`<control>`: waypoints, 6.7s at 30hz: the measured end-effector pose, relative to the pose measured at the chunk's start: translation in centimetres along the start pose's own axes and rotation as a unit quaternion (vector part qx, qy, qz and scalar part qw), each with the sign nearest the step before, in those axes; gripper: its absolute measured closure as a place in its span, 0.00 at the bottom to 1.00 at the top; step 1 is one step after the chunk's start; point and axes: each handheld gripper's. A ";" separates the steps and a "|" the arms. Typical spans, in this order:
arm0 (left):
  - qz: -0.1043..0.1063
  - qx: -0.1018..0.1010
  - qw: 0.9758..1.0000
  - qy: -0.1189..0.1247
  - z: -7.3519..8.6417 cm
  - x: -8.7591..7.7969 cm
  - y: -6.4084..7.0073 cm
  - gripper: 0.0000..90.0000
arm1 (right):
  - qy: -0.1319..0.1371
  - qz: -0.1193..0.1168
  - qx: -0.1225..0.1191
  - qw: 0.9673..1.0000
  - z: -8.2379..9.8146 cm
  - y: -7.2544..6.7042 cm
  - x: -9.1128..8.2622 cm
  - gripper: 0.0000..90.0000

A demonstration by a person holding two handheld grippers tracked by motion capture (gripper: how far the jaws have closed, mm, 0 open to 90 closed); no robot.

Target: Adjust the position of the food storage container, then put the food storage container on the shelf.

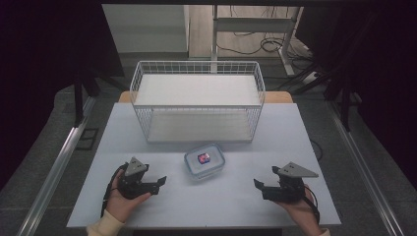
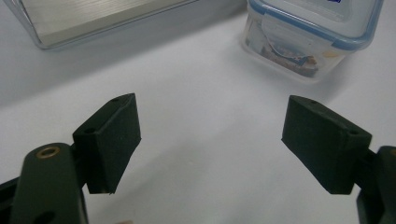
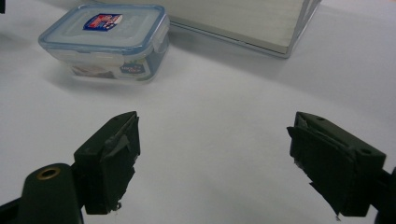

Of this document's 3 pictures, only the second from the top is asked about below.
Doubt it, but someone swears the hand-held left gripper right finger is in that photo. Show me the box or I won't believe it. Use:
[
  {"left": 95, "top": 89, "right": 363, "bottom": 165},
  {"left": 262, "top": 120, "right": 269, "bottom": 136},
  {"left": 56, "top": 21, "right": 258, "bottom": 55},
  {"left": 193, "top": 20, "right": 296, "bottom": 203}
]
[{"left": 281, "top": 94, "right": 396, "bottom": 224}]

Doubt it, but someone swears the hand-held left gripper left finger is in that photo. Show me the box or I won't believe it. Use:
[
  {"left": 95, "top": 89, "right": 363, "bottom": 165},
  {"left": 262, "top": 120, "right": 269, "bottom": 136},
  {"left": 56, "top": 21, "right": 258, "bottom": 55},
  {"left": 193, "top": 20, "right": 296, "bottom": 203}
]
[{"left": 8, "top": 92, "right": 143, "bottom": 224}]

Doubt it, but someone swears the clear plastic food container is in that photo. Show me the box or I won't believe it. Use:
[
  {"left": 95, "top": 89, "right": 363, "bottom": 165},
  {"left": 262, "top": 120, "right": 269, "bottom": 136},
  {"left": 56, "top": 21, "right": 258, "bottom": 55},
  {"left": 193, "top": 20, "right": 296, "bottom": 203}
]
[{"left": 240, "top": 0, "right": 385, "bottom": 82}]

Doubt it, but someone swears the clear tray with metal bottom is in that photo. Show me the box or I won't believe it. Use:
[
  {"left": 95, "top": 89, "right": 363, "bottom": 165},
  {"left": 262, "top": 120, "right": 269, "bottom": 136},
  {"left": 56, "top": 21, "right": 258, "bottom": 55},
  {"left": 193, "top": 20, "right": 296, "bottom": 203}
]
[{"left": 3, "top": 0, "right": 200, "bottom": 50}]

